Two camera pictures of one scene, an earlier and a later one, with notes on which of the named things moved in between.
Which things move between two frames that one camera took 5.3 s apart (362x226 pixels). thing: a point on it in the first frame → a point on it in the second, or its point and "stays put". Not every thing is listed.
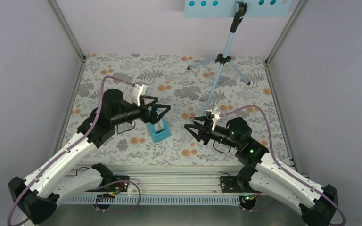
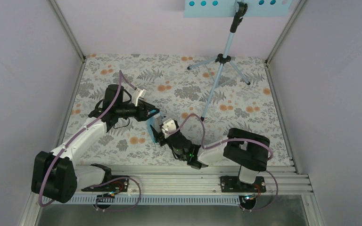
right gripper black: [203, 135] → [157, 136]
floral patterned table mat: [236, 86] stays put
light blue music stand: [239, 9] stays put
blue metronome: [160, 131] stays put
